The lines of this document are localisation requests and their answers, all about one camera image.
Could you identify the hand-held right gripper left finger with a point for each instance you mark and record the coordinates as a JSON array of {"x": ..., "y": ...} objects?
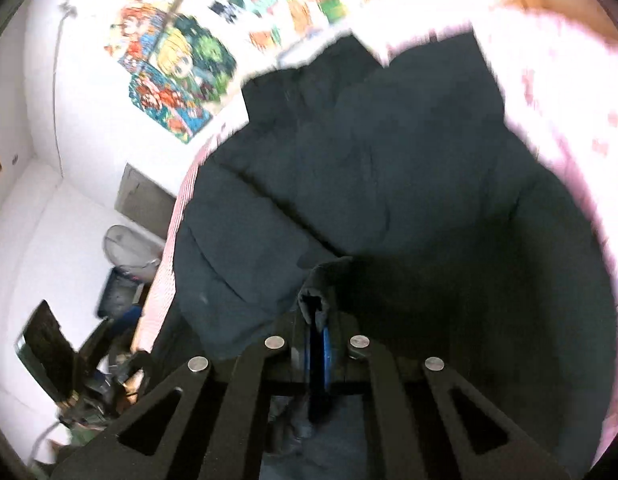
[{"x": 303, "y": 360}]

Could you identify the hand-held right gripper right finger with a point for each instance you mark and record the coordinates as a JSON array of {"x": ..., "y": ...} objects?
[{"x": 330, "y": 360}]

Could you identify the black jacket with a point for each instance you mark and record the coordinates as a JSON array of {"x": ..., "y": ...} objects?
[{"x": 364, "y": 185}]

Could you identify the black mesh basket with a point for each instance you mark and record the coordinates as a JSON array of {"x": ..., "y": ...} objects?
[{"x": 116, "y": 292}]

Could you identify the grey fan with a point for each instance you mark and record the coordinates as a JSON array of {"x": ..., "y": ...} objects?
[{"x": 126, "y": 250}]

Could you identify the grey board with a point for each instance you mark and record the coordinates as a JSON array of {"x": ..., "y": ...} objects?
[{"x": 144, "y": 200}]

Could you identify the orange-haired character blue drawing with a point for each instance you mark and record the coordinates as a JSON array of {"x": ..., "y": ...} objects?
[{"x": 164, "y": 100}]

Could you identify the blonde character drawing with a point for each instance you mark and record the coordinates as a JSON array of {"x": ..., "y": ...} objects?
[{"x": 199, "y": 55}]

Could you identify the orange-haired girl drawing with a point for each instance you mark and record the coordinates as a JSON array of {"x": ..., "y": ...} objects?
[{"x": 139, "y": 35}]

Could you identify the fruit and cup drawing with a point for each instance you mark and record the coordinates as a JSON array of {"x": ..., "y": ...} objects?
[{"x": 249, "y": 10}]

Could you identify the pink apple-print blanket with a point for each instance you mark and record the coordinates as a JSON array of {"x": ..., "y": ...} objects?
[{"x": 554, "y": 85}]

